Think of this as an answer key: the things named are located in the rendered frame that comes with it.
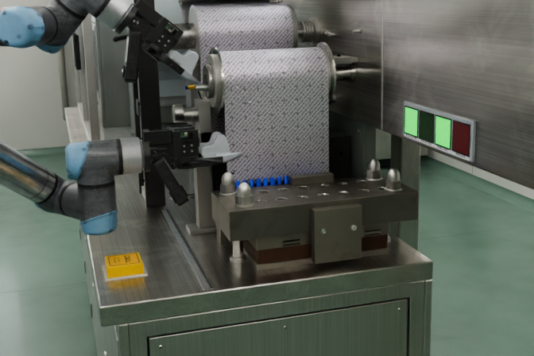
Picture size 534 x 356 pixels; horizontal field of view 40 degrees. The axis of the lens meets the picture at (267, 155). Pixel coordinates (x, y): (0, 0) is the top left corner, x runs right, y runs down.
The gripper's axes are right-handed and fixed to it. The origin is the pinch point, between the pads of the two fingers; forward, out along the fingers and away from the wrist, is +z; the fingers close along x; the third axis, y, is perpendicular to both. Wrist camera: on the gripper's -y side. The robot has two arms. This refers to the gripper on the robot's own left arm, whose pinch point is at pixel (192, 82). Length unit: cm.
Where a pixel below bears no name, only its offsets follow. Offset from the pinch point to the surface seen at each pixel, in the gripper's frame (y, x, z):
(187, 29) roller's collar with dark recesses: 10.0, 20.8, -4.3
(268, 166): -4.7, -8.3, 23.1
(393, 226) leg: 2, 8, 68
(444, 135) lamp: 18, -45, 32
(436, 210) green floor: 38, 257, 240
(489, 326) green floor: -3, 96, 190
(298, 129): 5.6, -8.3, 23.4
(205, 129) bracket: -6.7, -1.0, 8.5
